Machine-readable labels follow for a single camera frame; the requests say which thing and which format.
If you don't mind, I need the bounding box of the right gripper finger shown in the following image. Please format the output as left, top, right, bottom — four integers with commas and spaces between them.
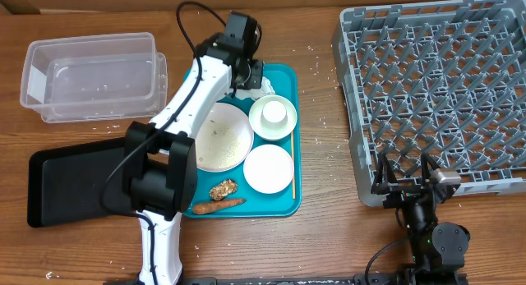
420, 153, 440, 186
376, 154, 398, 187

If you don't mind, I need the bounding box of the white napkin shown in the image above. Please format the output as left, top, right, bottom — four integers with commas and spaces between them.
227, 76, 275, 101

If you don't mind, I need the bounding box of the white cup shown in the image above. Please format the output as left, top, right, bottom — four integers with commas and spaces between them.
261, 100, 288, 126

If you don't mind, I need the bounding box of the pale green bowl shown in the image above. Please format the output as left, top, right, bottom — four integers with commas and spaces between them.
248, 95, 298, 141

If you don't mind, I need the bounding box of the wooden chopstick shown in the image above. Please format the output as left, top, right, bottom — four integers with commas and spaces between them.
290, 130, 296, 200

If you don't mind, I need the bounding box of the small white bowl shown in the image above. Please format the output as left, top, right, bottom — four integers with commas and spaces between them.
243, 145, 293, 195

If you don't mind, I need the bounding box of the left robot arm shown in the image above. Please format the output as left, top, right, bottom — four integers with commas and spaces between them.
120, 12, 264, 284

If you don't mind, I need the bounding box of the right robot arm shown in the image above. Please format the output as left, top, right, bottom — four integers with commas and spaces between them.
363, 153, 470, 285

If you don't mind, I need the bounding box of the grey dishwasher rack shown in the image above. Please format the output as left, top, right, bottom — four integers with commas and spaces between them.
332, 0, 525, 207

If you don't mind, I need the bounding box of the large white plate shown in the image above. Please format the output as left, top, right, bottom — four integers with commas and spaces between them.
196, 103, 254, 172

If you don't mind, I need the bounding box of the teal serving tray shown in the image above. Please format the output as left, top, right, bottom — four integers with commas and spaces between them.
192, 63, 302, 218

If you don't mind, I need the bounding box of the clear plastic bin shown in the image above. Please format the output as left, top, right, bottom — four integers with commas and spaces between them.
20, 32, 168, 123

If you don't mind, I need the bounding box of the brown food scrap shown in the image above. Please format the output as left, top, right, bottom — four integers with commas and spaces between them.
209, 179, 238, 201

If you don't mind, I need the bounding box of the carrot piece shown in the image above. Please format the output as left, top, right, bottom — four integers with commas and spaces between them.
192, 199, 247, 215

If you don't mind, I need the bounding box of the black tray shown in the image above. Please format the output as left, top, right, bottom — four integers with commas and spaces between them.
27, 137, 124, 228

